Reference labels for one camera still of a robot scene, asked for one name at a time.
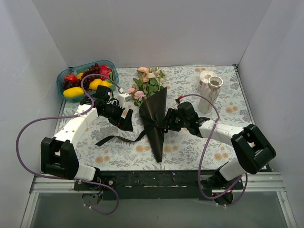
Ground black ribbon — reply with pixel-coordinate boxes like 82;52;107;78
95;116;166;146

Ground black paper cone wrapper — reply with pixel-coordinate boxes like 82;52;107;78
139;87;167;163

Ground pink flower bouquet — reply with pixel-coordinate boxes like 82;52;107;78
127;67;167;107

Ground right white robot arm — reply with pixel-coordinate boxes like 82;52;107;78
158;102;276;189

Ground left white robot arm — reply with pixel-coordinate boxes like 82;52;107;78
41;85;133;190

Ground white ceramic vase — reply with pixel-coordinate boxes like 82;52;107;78
198;76;223;114

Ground yellow lemon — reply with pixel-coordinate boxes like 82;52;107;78
100;80;113;87
89;78;102;91

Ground floral table mat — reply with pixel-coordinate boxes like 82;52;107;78
76;66;252;171

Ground yellow mango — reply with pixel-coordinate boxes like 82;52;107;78
63;87;84;98

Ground pink dragon fruit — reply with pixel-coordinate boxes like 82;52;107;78
99;65;114;80

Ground dark red grapes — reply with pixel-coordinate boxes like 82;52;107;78
61;63;100;92

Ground small orange fruit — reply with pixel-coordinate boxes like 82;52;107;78
77;73;84;80

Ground red apple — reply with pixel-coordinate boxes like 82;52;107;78
64;74;77;82

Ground teal plastic fruit basket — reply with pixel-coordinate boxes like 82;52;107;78
57;60;119;101

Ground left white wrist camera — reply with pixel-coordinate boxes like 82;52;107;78
117;93;132;107

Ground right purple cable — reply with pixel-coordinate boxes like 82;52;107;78
175;94;248;208

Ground purple cable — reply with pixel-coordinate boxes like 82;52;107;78
15;73;124;215
175;94;248;208

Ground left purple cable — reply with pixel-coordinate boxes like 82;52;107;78
15;73;124;215

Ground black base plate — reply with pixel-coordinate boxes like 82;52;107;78
73;170;244;200

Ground aluminium rail frame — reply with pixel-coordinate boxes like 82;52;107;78
21;64;297;228

